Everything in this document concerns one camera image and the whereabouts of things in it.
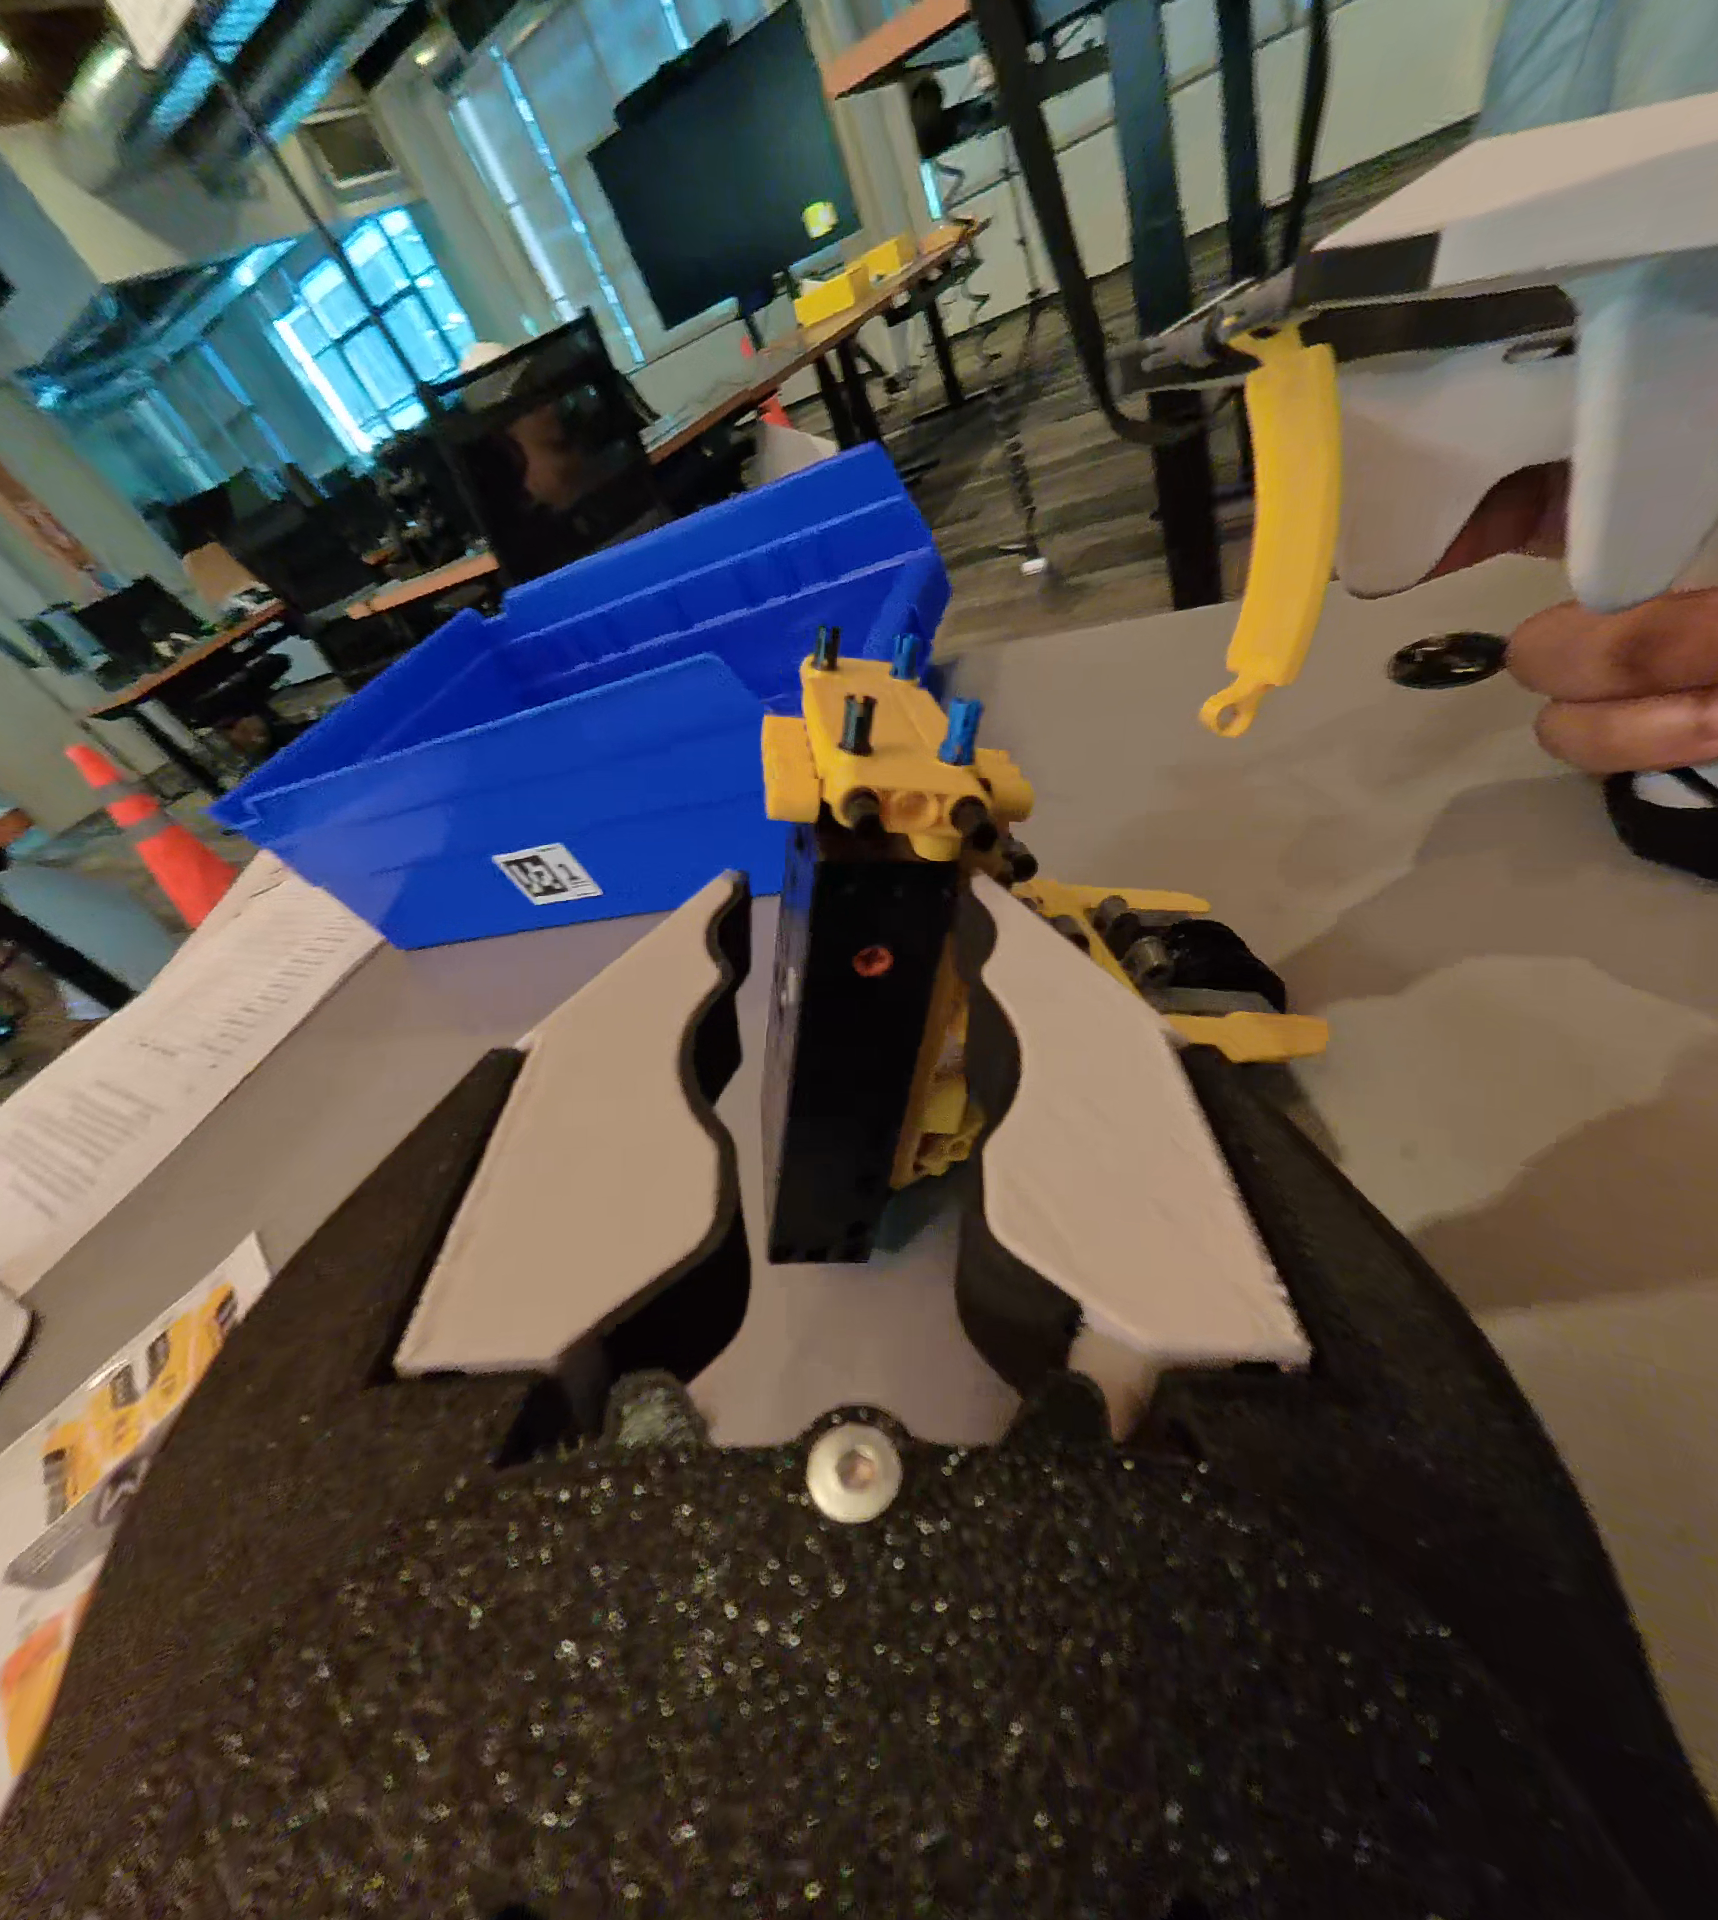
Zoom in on yellow brick panel with axle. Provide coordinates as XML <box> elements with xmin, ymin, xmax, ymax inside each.
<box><xmin>1109</xmin><ymin>300</ymin><xmax>1347</xmax><ymax>741</ymax></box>

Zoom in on wooden standing desk black legs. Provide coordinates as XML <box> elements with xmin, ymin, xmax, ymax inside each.
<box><xmin>819</xmin><ymin>0</ymin><xmax>1342</xmax><ymax>610</ymax></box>

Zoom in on grey ceiling duct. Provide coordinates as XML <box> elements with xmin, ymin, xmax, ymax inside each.
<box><xmin>47</xmin><ymin>0</ymin><xmax>411</xmax><ymax>199</ymax></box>

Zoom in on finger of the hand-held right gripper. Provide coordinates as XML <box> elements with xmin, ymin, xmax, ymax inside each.
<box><xmin>1290</xmin><ymin>284</ymin><xmax>1582</xmax><ymax>369</ymax></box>
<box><xmin>1285</xmin><ymin>73</ymin><xmax>1718</xmax><ymax>307</ymax></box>

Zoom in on black round desk grommet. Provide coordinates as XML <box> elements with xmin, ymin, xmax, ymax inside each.
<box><xmin>1388</xmin><ymin>632</ymin><xmax>1510</xmax><ymax>692</ymax></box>

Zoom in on black framed screen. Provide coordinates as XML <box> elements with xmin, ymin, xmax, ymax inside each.
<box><xmin>423</xmin><ymin>307</ymin><xmax>657</xmax><ymax>588</ymax></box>

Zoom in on printed paper sheets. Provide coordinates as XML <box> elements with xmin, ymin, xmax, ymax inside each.
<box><xmin>0</xmin><ymin>854</ymin><xmax>388</xmax><ymax>1296</ymax></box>

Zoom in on yellow plastic bin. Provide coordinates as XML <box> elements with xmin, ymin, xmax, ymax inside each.
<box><xmin>793</xmin><ymin>241</ymin><xmax>921</xmax><ymax>331</ymax></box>

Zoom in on yellow printed leaflet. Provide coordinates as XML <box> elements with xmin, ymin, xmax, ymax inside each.
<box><xmin>0</xmin><ymin>1232</ymin><xmax>271</xmax><ymax>1920</ymax></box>

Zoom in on orange traffic cone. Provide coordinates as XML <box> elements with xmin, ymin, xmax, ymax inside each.
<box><xmin>64</xmin><ymin>742</ymin><xmax>243</xmax><ymax>933</ymax></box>

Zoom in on blue plastic bin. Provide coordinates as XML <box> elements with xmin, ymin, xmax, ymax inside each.
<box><xmin>208</xmin><ymin>438</ymin><xmax>953</xmax><ymax>953</ymax></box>

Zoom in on black TV monitor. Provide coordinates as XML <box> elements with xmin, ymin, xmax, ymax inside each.
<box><xmin>586</xmin><ymin>0</ymin><xmax>866</xmax><ymax>336</ymax></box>

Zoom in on person's right hand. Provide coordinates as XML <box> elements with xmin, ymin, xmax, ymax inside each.
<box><xmin>1499</xmin><ymin>279</ymin><xmax>1718</xmax><ymax>779</ymax></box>

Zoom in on white hanging sign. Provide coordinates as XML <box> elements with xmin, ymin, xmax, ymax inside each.
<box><xmin>100</xmin><ymin>0</ymin><xmax>202</xmax><ymax>71</ymax></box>

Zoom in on long wooden desk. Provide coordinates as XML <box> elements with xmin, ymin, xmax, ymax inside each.
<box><xmin>639</xmin><ymin>217</ymin><xmax>987</xmax><ymax>452</ymax></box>

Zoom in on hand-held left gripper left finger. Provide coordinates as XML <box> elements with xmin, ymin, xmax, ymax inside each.
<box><xmin>394</xmin><ymin>871</ymin><xmax>755</xmax><ymax>1386</ymax></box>

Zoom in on yellow black toy brick model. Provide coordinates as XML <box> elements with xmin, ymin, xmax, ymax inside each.
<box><xmin>760</xmin><ymin>627</ymin><xmax>1333</xmax><ymax>1267</ymax></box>

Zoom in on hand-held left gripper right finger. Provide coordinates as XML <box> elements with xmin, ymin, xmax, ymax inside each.
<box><xmin>952</xmin><ymin>874</ymin><xmax>1313</xmax><ymax>1442</ymax></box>

